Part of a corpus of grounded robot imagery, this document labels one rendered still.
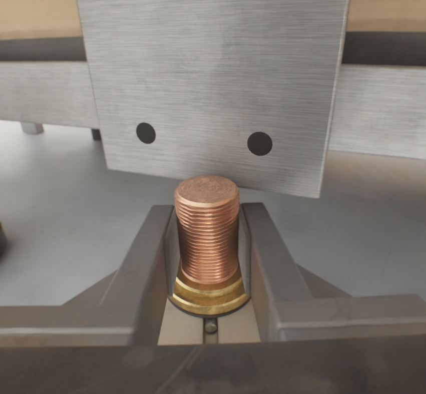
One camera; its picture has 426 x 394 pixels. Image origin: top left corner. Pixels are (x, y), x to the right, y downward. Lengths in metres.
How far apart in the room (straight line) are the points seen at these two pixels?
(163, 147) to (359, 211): 0.27
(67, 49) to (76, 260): 0.19
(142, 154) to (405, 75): 0.14
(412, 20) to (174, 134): 0.16
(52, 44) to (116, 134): 0.17
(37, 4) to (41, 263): 0.23
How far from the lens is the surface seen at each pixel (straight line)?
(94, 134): 0.63
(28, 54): 0.35
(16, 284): 0.32
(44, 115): 0.29
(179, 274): 0.16
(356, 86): 0.19
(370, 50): 0.23
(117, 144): 0.18
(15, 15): 0.35
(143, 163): 0.17
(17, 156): 0.62
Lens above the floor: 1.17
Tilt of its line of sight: 27 degrees up
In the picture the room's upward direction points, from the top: 179 degrees clockwise
